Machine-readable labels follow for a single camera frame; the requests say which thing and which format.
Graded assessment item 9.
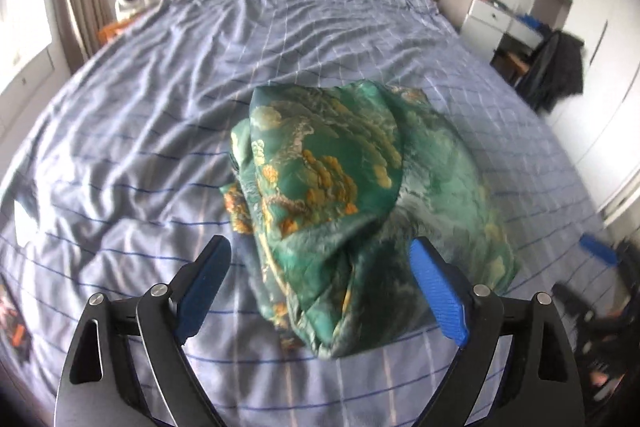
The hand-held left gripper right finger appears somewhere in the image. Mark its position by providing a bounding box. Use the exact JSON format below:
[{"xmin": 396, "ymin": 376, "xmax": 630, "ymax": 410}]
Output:
[{"xmin": 407, "ymin": 237, "xmax": 586, "ymax": 427}]

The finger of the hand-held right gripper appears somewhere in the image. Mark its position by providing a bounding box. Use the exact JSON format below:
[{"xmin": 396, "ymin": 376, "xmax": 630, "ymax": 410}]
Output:
[
  {"xmin": 580, "ymin": 234, "xmax": 621, "ymax": 266},
  {"xmin": 552, "ymin": 282, "xmax": 596, "ymax": 324}
]

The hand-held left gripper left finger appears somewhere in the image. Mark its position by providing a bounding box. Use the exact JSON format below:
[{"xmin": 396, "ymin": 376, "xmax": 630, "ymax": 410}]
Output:
[{"xmin": 54, "ymin": 234, "xmax": 233, "ymax": 427}]

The green printed padded jacket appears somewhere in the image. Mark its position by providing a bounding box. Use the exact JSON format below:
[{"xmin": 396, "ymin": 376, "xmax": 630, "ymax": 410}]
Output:
[{"xmin": 218, "ymin": 79, "xmax": 521, "ymax": 360}]

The white wardrobe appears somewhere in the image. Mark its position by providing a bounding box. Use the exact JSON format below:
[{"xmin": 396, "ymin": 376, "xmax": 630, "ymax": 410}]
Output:
[{"xmin": 532, "ymin": 0, "xmax": 640, "ymax": 228}]

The black jacket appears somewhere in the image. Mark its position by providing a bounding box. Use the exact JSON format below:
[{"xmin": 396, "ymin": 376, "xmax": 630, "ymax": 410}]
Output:
[{"xmin": 520, "ymin": 29, "xmax": 586, "ymax": 112}]

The printed cloth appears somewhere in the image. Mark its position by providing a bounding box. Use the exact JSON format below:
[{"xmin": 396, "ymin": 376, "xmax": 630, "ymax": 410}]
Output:
[{"xmin": 0, "ymin": 277, "xmax": 31, "ymax": 363}]

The wooden chair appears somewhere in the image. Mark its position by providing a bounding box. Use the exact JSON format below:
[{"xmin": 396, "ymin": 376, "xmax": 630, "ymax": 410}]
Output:
[{"xmin": 492, "ymin": 49, "xmax": 531, "ymax": 80}]

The blue checked duvet bed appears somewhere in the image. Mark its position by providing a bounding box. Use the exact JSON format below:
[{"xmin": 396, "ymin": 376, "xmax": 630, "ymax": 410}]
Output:
[{"xmin": 0, "ymin": 0, "xmax": 608, "ymax": 427}]

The white desk with drawers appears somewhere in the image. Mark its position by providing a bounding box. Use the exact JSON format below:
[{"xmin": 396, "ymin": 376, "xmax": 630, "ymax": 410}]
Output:
[{"xmin": 435, "ymin": 0, "xmax": 546, "ymax": 72}]

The white low cabinet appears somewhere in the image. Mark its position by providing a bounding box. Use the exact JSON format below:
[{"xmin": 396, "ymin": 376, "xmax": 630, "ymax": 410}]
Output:
[{"xmin": 0, "ymin": 47, "xmax": 56, "ymax": 132}]

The wooden nightstand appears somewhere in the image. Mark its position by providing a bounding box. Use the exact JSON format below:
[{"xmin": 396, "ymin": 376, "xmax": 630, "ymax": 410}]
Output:
[{"xmin": 97, "ymin": 19, "xmax": 136, "ymax": 45}]

